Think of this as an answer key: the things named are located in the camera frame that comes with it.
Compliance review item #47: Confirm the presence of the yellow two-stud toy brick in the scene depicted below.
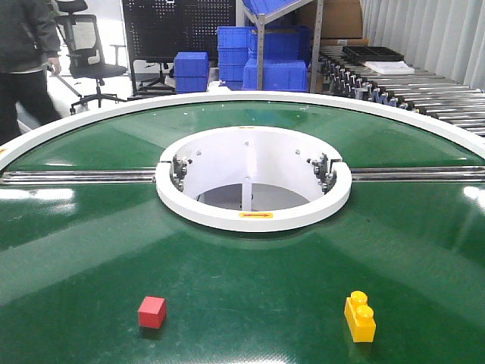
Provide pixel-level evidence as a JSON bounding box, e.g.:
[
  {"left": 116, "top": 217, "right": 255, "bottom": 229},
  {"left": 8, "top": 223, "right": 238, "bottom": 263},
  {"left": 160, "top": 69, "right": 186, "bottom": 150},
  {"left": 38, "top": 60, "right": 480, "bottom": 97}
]
[{"left": 344, "top": 290, "right": 376, "bottom": 343}]

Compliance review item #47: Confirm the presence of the blue bin stack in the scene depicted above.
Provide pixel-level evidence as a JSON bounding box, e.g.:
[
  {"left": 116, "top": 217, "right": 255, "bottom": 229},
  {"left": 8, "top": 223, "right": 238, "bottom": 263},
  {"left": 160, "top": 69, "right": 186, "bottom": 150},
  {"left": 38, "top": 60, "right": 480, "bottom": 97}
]
[
  {"left": 174, "top": 52, "right": 209, "bottom": 93},
  {"left": 217, "top": 27, "right": 252, "bottom": 90}
]

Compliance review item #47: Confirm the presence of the white inner conveyor ring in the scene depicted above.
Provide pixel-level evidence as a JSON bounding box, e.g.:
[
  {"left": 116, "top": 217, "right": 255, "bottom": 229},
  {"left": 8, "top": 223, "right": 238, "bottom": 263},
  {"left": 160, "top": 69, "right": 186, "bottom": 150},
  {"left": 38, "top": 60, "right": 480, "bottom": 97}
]
[{"left": 155, "top": 125, "right": 352, "bottom": 233}]

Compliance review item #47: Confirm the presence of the white outer conveyor rim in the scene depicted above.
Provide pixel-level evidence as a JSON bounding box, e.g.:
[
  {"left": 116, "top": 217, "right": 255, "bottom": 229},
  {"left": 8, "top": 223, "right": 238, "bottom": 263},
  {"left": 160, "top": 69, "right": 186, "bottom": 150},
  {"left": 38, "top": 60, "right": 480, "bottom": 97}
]
[{"left": 1, "top": 92, "right": 484, "bottom": 171}]

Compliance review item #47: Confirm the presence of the black mesh office chair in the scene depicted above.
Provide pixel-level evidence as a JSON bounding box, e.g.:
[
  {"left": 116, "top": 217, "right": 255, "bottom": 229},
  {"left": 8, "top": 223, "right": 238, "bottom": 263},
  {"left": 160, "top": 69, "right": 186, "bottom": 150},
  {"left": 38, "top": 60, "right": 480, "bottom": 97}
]
[{"left": 55, "top": 1, "right": 127, "bottom": 115}]

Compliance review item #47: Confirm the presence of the black perforated pegboard panel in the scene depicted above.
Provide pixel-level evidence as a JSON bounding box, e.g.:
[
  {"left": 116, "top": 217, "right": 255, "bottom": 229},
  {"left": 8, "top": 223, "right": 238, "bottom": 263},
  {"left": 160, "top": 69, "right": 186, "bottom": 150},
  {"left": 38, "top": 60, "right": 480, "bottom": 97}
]
[{"left": 121, "top": 0, "right": 236, "bottom": 62}]

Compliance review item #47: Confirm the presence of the large blue crate low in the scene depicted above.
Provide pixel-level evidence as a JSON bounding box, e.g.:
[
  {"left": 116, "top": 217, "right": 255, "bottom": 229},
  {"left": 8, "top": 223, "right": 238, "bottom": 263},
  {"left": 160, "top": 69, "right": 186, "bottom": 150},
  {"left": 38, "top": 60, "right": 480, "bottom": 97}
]
[{"left": 242, "top": 59, "right": 308, "bottom": 93}]

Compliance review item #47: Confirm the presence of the person in dark jacket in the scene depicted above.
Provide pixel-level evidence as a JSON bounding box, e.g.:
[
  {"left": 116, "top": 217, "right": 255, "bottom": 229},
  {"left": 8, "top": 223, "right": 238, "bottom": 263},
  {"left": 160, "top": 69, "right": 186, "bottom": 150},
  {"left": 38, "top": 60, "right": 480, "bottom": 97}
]
[{"left": 1, "top": 0, "right": 61, "bottom": 144}]

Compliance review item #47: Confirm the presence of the blue bin stack middle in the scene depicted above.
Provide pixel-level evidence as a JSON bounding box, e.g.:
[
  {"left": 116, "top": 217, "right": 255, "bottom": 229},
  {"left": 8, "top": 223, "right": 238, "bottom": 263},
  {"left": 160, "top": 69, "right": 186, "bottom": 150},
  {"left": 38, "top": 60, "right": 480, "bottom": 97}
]
[{"left": 217, "top": 27, "right": 252, "bottom": 90}]

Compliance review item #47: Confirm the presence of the red cube block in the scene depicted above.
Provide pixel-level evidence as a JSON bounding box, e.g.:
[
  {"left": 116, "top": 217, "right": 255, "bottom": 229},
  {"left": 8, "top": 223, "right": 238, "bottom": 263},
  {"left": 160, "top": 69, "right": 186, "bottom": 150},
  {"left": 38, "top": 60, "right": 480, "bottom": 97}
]
[{"left": 138, "top": 296, "right": 167, "bottom": 329}]

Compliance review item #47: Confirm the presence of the metal roller conveyor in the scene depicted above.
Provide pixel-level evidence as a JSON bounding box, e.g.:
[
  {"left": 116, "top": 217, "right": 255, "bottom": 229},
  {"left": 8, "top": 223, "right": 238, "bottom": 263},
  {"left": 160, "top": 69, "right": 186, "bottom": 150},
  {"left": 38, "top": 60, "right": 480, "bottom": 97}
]
[{"left": 319, "top": 45, "right": 484, "bottom": 137}]

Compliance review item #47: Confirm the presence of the blue bin stack left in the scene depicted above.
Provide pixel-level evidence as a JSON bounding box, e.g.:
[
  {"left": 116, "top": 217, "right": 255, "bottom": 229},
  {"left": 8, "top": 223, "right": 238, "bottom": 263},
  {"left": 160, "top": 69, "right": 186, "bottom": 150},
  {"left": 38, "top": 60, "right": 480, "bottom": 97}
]
[{"left": 174, "top": 52, "right": 209, "bottom": 93}]

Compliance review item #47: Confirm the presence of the cardboard box behind shelf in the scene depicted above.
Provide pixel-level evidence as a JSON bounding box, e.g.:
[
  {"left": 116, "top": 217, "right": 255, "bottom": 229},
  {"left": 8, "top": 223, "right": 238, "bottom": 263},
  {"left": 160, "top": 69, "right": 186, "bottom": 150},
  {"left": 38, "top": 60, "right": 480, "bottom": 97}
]
[{"left": 296, "top": 0, "right": 370, "bottom": 46}]

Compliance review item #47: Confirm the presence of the white flat tray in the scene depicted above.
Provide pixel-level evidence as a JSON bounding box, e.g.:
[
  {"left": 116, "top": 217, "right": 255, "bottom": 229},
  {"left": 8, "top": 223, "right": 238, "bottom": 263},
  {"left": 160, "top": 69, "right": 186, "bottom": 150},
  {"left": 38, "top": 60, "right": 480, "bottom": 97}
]
[{"left": 364, "top": 61, "right": 415, "bottom": 75}]

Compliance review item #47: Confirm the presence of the black divided tray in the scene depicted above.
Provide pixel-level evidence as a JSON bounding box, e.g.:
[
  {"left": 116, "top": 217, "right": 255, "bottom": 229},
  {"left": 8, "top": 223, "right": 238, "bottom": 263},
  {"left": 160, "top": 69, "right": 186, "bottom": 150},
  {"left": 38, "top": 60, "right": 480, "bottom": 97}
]
[{"left": 343, "top": 45, "right": 405, "bottom": 63}]

